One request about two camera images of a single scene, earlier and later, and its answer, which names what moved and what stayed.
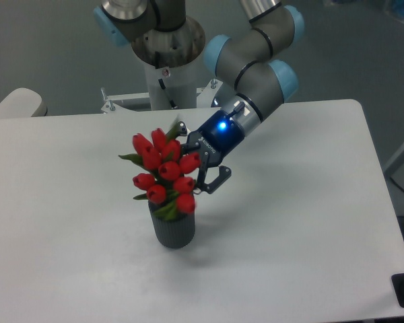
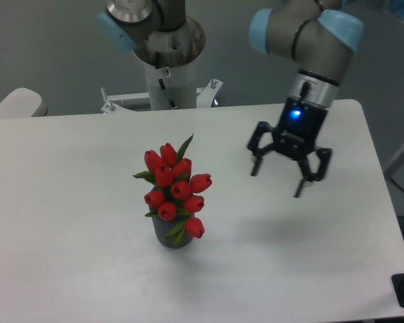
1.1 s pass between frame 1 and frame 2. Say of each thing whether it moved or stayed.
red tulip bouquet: moved
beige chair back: stayed
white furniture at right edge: stayed
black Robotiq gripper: moved
